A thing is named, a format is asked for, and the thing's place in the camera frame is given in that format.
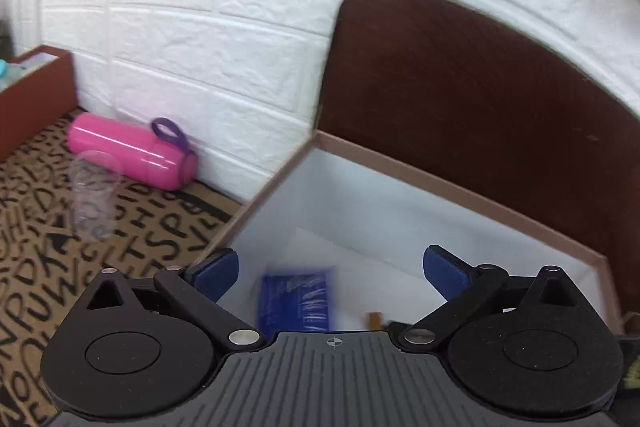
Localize tall blue carton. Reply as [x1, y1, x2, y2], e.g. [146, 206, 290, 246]
[257, 268, 336, 338]

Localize pinkish brown cardboard box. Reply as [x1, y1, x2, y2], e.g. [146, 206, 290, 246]
[187, 130, 623, 338]

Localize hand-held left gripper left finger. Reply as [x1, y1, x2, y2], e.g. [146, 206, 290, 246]
[85, 248, 266, 350]

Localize pink bottle with purple strap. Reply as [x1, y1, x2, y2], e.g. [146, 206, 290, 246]
[67, 112, 199, 191]

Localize brown open tray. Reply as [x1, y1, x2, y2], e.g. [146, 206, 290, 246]
[0, 46, 78, 162]

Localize clear plastic cup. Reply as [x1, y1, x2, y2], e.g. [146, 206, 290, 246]
[69, 150, 123, 240]

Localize dark wooden headboard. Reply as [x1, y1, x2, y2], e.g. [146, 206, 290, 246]
[317, 0, 640, 313]

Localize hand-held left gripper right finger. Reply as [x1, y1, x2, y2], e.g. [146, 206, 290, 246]
[397, 245, 596, 353]

